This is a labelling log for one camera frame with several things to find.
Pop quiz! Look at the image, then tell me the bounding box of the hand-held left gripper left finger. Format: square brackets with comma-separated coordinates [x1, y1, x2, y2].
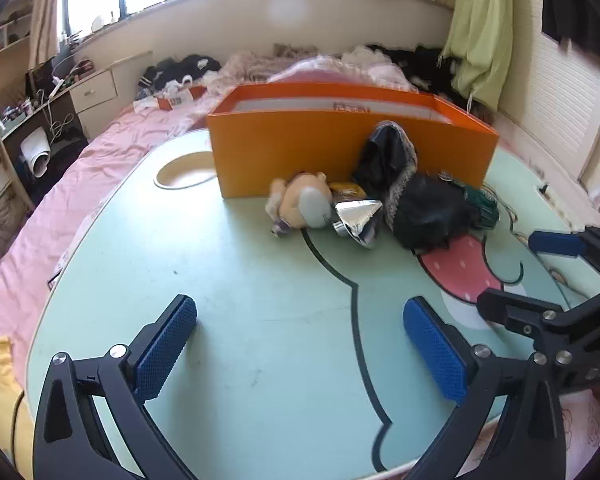
[32, 294, 198, 480]

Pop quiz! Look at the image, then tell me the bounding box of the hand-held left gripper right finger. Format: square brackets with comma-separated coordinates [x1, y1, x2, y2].
[402, 296, 566, 480]

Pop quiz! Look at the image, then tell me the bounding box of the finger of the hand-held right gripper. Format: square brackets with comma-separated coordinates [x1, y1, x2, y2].
[527, 226, 600, 286]
[476, 287, 600, 361]

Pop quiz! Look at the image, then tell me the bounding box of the silver cone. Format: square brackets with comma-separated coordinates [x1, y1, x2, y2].
[332, 199, 385, 251]

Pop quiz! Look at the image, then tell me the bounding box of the orange storage box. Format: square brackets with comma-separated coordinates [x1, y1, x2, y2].
[205, 82, 500, 200]

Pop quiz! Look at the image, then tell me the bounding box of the light green cartoon desktop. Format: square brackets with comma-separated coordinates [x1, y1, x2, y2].
[25, 127, 600, 480]

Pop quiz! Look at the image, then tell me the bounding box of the pink rose print cloth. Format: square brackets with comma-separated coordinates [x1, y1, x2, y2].
[460, 390, 600, 480]

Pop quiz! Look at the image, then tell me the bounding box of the white louvered door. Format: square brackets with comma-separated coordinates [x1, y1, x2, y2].
[495, 35, 600, 186]

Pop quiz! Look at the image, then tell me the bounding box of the pink bed sheet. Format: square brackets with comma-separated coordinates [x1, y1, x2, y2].
[0, 105, 221, 361]

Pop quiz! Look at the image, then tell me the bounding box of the black clothes pile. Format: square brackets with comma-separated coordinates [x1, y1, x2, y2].
[370, 45, 461, 96]
[139, 54, 221, 93]

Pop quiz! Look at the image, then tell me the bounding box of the light green hanging garment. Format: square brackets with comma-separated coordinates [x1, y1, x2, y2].
[442, 0, 515, 113]

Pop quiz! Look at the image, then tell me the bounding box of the white paper roll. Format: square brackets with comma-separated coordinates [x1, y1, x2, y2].
[20, 127, 51, 178]

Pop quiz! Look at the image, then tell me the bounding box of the small orange tray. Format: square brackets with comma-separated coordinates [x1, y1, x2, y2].
[157, 85, 208, 111]

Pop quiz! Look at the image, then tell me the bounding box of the white desk with drawers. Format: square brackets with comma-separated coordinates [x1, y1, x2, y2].
[0, 50, 153, 131]

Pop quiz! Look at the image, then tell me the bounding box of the pink floral quilt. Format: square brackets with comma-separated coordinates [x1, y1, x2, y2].
[205, 45, 411, 93]

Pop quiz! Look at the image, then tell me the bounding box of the dark monitor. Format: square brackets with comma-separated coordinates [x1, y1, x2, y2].
[27, 60, 56, 98]

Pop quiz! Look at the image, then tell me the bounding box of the white open shelf unit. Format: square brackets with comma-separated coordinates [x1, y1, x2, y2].
[0, 10, 36, 211]

